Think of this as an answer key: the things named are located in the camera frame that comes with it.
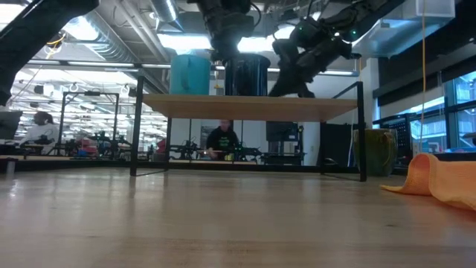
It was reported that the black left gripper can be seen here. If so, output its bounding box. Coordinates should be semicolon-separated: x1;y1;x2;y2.
196;0;257;63

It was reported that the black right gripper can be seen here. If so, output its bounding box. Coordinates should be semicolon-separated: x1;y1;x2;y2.
268;18;353;98

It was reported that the black mug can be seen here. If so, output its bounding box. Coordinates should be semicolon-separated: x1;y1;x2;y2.
224;53;271;97

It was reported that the small blue cup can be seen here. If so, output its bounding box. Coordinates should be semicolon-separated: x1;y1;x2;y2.
169;54;212;96

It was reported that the large olive green mug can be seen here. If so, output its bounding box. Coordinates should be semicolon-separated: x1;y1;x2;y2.
352;128;399;177

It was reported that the bright ceiling light panel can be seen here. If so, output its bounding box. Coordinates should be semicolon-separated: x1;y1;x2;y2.
158;32;300;53

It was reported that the black cabinet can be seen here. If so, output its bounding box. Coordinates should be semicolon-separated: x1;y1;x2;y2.
318;122;361;168

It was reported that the person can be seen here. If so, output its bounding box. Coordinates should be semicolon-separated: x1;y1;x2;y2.
205;119;242;162
19;110;61;156

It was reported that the long ceiling light strip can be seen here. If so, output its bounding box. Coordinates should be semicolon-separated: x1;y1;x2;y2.
28;59;172;70

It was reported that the white ceiling unit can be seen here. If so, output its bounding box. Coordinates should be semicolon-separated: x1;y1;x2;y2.
351;0;457;60

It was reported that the orange cloth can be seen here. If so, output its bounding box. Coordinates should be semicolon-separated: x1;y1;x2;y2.
380;153;476;212

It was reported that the dark computer monitor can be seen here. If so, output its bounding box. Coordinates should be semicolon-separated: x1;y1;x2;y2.
0;110;24;141

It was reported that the black wall screen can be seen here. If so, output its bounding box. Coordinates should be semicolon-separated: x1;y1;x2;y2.
265;121;300;143

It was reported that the wooden shelf with black frame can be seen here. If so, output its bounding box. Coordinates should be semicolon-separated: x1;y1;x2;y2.
129;75;368;183

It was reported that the silver ventilation duct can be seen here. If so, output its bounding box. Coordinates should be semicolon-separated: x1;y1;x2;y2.
149;0;180;23

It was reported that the yellow hanging cord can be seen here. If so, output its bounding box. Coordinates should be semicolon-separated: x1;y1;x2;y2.
419;0;428;154

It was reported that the black background rig frame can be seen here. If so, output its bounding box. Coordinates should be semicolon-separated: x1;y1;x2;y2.
59;90;120;157

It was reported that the black metal rig frame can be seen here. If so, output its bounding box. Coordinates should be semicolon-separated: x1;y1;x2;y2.
0;154;410;175

